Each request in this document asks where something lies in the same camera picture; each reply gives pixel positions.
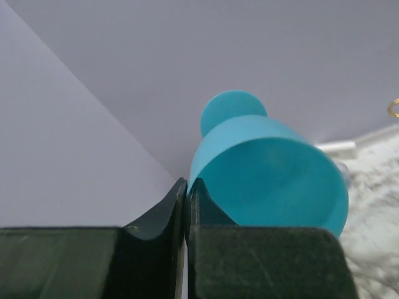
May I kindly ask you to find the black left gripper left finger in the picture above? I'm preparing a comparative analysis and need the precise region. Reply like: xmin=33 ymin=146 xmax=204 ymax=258
xmin=120 ymin=178 xmax=187 ymax=298

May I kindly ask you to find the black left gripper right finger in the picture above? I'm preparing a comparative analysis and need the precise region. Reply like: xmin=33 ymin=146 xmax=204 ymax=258
xmin=183 ymin=178 xmax=237 ymax=298

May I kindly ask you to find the blue plastic wine glass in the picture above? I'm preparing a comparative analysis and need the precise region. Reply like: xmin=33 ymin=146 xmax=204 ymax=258
xmin=188 ymin=90 xmax=349 ymax=236

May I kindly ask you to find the white whiteboard eraser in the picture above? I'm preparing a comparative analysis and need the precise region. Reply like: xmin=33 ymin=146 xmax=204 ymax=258
xmin=315 ymin=141 xmax=357 ymax=155

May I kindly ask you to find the small clear blue cup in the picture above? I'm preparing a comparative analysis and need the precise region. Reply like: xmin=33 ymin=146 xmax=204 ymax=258
xmin=335 ymin=161 xmax=352 ymax=188

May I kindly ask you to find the gold wire wine glass rack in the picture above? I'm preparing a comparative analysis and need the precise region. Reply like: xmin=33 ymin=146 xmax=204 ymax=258
xmin=387 ymin=98 xmax=399 ymax=118

